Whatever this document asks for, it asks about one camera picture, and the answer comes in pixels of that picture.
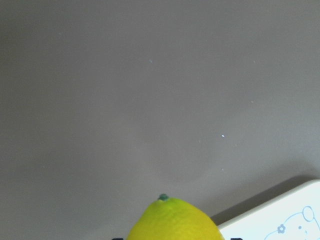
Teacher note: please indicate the yellow lemon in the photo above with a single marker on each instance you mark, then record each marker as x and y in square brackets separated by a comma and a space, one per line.
[170, 218]

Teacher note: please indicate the white rabbit tray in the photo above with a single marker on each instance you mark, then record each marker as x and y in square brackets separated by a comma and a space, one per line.
[293, 215]

